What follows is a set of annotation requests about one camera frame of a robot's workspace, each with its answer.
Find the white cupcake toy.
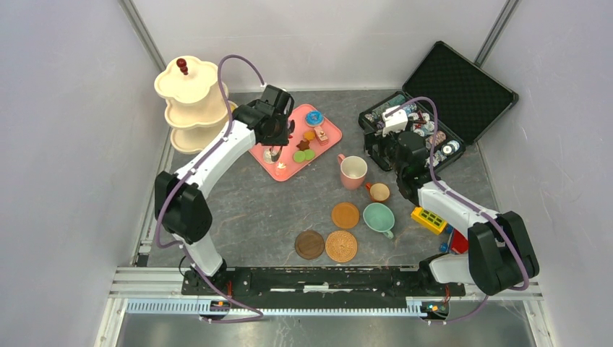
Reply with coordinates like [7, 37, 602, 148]
[263, 146, 283, 164]

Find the blue donut toy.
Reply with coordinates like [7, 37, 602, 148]
[304, 111, 325, 127]

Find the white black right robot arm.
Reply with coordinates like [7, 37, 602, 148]
[364, 131, 539, 296]

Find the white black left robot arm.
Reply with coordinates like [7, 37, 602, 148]
[154, 85, 295, 295]

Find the pink mug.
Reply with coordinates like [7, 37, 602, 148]
[337, 154, 368, 190]

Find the small orange cup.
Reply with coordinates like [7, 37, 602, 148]
[365, 183, 391, 203]

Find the brown star cookie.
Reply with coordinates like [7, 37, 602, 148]
[296, 140, 310, 151]

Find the orange flower cookie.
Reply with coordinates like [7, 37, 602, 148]
[303, 130, 316, 141]

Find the pink serving tray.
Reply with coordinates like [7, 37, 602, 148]
[249, 104, 343, 181]

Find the green round cookie left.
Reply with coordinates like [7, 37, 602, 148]
[293, 150, 306, 163]

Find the green round cookie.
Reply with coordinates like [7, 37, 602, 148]
[304, 149, 316, 161]
[293, 150, 306, 163]

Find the pink slice cake toy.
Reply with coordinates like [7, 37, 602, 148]
[313, 126, 329, 146]

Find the green round cookie right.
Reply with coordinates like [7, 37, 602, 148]
[304, 149, 316, 161]

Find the teal green cup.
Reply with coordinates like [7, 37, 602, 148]
[362, 202, 395, 239]

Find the cream three-tier dessert stand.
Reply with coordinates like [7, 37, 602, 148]
[154, 56, 229, 154]

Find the orange round coaster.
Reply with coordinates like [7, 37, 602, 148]
[331, 202, 360, 230]

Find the yellow toy block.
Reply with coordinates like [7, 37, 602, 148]
[411, 207, 447, 235]

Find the black poker chip case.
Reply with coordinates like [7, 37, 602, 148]
[358, 41, 519, 172]

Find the woven tan round coaster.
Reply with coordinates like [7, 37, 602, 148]
[325, 231, 358, 263]

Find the dark brown round coaster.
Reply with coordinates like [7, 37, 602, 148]
[294, 230, 325, 260]

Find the red toy block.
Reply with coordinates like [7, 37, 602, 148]
[447, 229, 469, 254]

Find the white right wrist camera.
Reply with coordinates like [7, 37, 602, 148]
[381, 108, 408, 137]

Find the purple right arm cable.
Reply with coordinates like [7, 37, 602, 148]
[378, 96, 530, 325]

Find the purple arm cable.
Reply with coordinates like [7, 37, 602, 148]
[153, 53, 267, 325]
[378, 96, 530, 325]

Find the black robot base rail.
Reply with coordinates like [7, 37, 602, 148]
[181, 266, 466, 322]

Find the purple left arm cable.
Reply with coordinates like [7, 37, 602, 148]
[153, 53, 267, 325]

